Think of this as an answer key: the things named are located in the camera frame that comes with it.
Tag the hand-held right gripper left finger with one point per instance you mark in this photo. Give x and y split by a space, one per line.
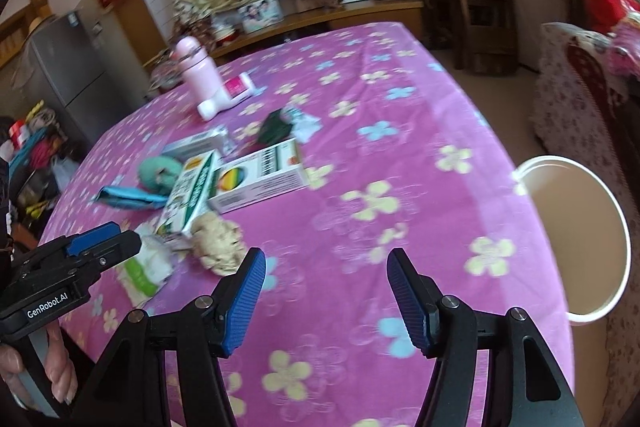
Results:
245 302

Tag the pile of bags and clutter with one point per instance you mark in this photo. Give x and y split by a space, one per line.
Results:
35 152

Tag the framed photo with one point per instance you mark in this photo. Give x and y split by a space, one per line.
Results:
259 14

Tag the white and green tissue packet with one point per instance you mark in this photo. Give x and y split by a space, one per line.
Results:
150 267

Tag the crumpled beige tissue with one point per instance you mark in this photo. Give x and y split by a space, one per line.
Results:
220 242

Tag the pink floral tablecloth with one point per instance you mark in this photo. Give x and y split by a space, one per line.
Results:
400 157

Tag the blue foil packet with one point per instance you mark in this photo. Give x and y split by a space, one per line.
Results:
127 197

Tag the floral covered sofa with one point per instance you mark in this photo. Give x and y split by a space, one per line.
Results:
565 107

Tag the white box with rainbow ball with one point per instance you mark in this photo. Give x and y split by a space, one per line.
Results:
260 182

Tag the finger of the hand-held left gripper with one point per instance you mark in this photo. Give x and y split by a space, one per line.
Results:
92 238
117 248

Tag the crumpled white and green wrapper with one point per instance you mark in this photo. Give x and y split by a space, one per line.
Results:
306 124

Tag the green plush toy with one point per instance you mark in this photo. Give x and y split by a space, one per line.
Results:
155 172

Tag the green and white long box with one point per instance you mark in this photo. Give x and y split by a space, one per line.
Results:
192 192

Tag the white round bin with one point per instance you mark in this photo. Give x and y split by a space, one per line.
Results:
580 232

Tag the white bottle with pink label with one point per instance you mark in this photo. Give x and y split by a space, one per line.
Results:
222 101

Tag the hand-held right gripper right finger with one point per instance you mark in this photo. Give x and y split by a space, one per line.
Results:
405 297

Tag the wooden cabinet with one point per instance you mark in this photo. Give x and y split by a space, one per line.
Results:
360 14

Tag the clear plastic bag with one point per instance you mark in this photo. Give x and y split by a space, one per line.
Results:
165 74

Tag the person's left hand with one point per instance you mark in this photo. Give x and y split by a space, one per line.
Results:
62 372

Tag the dark green packet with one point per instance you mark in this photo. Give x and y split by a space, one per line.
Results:
274 129

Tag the grey and white medicine box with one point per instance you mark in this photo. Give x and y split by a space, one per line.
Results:
195 143

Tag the grey refrigerator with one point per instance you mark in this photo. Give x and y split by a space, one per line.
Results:
75 67

